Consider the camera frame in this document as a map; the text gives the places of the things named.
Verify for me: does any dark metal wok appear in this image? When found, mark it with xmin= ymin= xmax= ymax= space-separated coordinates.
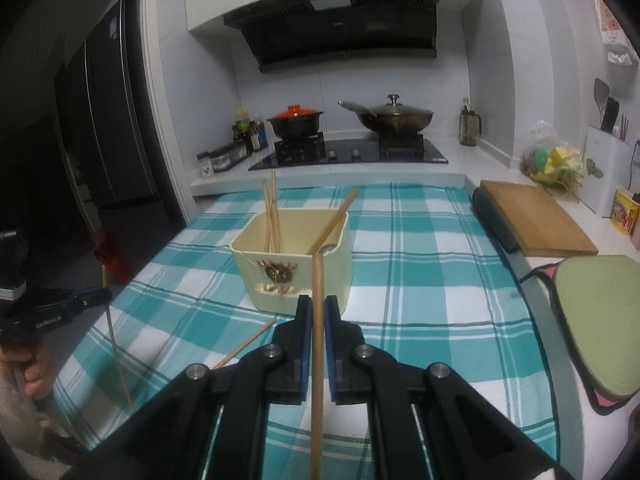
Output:
xmin=338 ymin=100 xmax=435 ymax=135

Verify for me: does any black casserole pot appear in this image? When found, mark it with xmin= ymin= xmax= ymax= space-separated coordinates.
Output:
xmin=266 ymin=114 xmax=325 ymax=140

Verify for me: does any wooden cutting board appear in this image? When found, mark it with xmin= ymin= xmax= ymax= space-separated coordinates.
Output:
xmin=479 ymin=180 xmax=600 ymax=257

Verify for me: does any teal plaid tablecloth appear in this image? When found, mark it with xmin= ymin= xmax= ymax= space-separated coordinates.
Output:
xmin=52 ymin=183 xmax=562 ymax=480

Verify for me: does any hanging printed plastic bag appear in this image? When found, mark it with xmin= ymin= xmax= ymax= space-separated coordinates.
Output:
xmin=594 ymin=0 xmax=639 ymax=69

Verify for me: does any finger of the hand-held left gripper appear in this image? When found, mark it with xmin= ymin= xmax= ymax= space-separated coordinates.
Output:
xmin=62 ymin=286 xmax=114 ymax=319

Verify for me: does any cream plastic utensil holder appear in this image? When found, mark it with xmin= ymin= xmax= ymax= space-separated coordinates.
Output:
xmin=229 ymin=208 xmax=352 ymax=316

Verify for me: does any glass oil jug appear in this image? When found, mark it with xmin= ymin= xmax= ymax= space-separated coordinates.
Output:
xmin=459 ymin=97 xmax=483 ymax=147

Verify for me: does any red plastic object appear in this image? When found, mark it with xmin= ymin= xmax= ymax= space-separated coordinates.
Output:
xmin=94 ymin=230 xmax=132 ymax=282

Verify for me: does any yellow printed packet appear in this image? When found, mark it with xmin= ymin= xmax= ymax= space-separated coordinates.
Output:
xmin=609 ymin=187 xmax=640 ymax=236

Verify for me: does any dark refrigerator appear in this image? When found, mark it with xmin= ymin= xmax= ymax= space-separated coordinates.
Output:
xmin=54 ymin=0 xmax=187 ymax=282

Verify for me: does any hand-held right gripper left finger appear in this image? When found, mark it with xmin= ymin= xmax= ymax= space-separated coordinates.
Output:
xmin=67 ymin=295 xmax=313 ymax=480

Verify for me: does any glass wok lid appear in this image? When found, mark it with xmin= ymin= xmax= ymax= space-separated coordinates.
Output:
xmin=357 ymin=93 xmax=434 ymax=119

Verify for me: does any orange pot lid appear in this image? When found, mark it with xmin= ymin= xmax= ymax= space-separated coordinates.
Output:
xmin=270 ymin=104 xmax=324 ymax=121

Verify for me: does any person's left hand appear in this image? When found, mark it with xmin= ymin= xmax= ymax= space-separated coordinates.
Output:
xmin=0 ymin=339 xmax=52 ymax=401

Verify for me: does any yellow cloth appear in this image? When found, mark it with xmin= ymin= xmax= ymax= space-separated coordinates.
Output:
xmin=547 ymin=146 xmax=585 ymax=181

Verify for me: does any black range hood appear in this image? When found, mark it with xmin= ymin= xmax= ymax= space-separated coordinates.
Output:
xmin=223 ymin=0 xmax=444 ymax=74

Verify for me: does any clear plastic bag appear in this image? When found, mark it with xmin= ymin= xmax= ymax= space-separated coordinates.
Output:
xmin=520 ymin=120 xmax=589 ymax=194

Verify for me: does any green round placemat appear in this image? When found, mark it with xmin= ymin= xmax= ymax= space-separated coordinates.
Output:
xmin=554 ymin=255 xmax=640 ymax=401

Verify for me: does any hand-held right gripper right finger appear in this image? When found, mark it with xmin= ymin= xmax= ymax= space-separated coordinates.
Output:
xmin=323 ymin=295 xmax=576 ymax=480

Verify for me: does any black glass gas stove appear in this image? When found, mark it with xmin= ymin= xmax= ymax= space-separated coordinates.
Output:
xmin=248 ymin=132 xmax=450 ymax=171

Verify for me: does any person's left forearm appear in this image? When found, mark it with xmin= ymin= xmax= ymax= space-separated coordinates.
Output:
xmin=0 ymin=366 xmax=86 ymax=466

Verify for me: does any white knife block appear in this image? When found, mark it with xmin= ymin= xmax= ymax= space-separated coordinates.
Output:
xmin=582 ymin=125 xmax=631 ymax=219

